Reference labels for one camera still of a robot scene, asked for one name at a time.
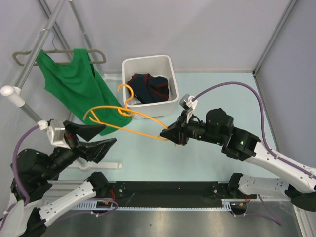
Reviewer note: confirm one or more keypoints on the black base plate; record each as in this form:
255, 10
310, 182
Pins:
174, 195

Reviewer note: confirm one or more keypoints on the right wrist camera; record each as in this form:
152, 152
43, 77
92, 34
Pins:
188, 103

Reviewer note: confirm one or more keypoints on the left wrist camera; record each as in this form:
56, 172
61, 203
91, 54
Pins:
55, 131

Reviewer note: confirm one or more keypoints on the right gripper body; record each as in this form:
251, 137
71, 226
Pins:
193, 130

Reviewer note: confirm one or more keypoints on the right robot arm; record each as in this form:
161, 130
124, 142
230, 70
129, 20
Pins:
293, 180

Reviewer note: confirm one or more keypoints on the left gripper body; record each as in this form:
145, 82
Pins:
62, 157

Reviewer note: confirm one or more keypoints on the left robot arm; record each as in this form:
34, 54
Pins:
34, 170

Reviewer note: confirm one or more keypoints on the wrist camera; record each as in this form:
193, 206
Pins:
188, 103
55, 131

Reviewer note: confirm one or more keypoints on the yellow plastic hanger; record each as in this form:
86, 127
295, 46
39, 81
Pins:
126, 112

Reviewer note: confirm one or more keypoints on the white plastic bin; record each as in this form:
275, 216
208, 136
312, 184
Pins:
158, 65

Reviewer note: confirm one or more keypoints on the green tank top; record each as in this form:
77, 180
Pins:
77, 85

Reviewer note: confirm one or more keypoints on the clothes rack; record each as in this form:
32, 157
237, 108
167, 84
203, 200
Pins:
17, 96

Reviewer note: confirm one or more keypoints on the navy maroon tank top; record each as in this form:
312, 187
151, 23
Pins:
149, 89

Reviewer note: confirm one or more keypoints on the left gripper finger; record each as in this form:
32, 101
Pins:
93, 151
87, 132

